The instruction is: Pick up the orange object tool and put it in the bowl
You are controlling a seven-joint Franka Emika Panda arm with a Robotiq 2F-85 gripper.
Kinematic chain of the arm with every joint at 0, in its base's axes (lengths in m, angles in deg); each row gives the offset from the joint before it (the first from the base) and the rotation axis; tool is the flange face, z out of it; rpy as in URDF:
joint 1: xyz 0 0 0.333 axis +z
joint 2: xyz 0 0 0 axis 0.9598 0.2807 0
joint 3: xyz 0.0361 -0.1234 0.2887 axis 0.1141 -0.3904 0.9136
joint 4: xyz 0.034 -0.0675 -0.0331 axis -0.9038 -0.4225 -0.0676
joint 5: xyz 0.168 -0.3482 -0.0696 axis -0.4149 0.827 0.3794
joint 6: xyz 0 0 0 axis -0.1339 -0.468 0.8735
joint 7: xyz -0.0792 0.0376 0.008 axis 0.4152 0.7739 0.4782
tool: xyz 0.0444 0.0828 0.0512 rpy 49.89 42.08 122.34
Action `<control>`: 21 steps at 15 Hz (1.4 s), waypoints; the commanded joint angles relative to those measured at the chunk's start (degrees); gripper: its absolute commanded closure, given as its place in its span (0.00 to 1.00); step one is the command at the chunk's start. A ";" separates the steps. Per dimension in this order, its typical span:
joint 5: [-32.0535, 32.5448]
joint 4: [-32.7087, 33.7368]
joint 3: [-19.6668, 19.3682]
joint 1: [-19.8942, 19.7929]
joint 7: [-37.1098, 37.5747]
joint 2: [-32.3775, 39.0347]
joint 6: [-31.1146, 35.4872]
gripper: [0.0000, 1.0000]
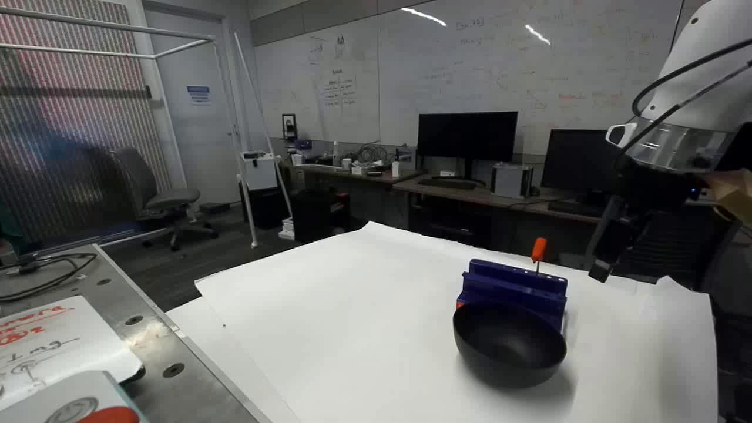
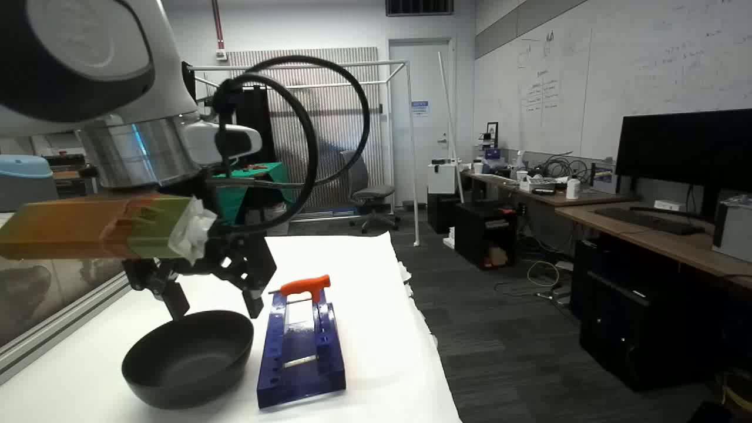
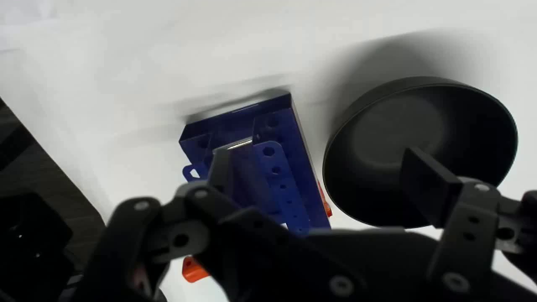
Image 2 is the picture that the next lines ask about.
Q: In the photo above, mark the black bowl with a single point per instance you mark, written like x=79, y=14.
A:
x=189, y=359

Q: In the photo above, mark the black under-desk cabinet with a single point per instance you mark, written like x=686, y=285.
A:
x=649, y=329

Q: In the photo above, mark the blue tool holder block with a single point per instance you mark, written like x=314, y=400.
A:
x=301, y=366

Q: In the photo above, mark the light blue container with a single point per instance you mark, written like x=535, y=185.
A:
x=26, y=176

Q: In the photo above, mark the white cup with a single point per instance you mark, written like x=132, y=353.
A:
x=571, y=189

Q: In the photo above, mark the yellow-green wrist camera mount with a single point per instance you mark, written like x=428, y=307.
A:
x=79, y=225

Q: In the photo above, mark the wooden desk with monitor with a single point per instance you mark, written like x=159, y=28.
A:
x=672, y=242

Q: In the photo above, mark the red vertical pipe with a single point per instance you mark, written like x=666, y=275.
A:
x=219, y=27

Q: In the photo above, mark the green plastic stand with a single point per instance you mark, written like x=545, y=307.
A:
x=270, y=176

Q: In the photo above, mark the blue door sign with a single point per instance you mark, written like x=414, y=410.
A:
x=422, y=105

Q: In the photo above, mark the white bottle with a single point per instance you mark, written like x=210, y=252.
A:
x=519, y=165

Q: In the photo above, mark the black computer monitor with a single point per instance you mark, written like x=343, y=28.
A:
x=682, y=152

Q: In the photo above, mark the aluminium extrusion rail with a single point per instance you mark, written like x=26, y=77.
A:
x=54, y=325

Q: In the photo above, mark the black keyboard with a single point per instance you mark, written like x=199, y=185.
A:
x=649, y=219

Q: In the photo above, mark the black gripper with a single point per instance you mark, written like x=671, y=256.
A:
x=236, y=255

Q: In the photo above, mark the wall whiteboard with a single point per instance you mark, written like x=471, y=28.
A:
x=626, y=71

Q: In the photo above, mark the black device on stand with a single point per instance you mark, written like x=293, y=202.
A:
x=491, y=142

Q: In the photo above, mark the wooden desk with clutter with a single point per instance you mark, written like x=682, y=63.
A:
x=548, y=196

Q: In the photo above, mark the ceiling air vent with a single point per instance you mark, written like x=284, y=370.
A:
x=420, y=4

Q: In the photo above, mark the grey office chair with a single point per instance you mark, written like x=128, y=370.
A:
x=373, y=193

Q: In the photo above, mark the white box on desk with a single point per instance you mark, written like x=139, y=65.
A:
x=737, y=228

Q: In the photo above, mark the white door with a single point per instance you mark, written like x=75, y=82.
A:
x=424, y=142

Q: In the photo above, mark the black floor box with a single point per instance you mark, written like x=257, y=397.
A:
x=484, y=235

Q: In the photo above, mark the white paper table sheet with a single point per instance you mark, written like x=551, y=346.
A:
x=367, y=336

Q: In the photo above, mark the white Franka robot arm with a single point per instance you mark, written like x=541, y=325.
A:
x=79, y=48

